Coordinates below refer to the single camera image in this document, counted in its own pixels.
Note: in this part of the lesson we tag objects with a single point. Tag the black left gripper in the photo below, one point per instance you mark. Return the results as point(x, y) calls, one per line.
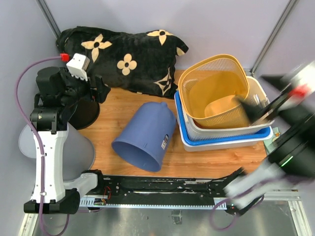
point(102, 89)

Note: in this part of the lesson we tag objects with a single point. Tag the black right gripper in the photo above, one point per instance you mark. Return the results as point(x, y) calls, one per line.
point(284, 88)

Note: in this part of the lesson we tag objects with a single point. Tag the black large bucket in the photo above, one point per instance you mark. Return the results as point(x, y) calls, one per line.
point(85, 115)

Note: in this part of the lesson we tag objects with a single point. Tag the yellow slatted basket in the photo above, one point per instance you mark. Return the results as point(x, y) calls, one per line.
point(208, 90)

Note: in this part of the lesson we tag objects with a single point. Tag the blue bucket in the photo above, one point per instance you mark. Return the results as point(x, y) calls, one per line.
point(144, 141)

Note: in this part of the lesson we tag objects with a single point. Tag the grey bucket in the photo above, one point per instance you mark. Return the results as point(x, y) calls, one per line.
point(78, 152)

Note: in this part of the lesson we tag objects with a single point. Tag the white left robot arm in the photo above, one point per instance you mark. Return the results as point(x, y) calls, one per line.
point(59, 92)

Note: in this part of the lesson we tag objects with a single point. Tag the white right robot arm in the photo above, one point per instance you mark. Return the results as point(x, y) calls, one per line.
point(293, 159)

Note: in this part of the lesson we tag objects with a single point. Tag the beige perforated basket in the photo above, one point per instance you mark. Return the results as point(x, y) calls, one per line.
point(256, 96)

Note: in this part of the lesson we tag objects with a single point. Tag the blue rimmed white tub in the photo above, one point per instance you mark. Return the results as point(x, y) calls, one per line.
point(219, 143)

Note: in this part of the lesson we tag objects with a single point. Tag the green cloth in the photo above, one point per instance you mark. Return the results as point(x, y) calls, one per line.
point(270, 144)

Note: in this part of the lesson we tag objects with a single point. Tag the black floral pillow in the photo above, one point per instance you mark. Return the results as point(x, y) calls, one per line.
point(143, 63)

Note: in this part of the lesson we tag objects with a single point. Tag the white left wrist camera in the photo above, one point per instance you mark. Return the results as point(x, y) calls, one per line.
point(76, 66)

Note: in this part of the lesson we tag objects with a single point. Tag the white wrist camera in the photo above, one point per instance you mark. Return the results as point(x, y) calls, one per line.
point(301, 73)
point(76, 66)

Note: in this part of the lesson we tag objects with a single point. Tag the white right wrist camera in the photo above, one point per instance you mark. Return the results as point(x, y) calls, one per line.
point(301, 73)

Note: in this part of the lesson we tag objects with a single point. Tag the right aluminium frame rail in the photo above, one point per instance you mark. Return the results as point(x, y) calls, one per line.
point(289, 8)

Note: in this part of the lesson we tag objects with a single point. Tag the aluminium frame rail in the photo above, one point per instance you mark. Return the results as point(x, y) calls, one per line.
point(49, 17)
point(289, 8)

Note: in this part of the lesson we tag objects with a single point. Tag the black mounting rail plate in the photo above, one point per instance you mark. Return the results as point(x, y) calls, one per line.
point(157, 192)

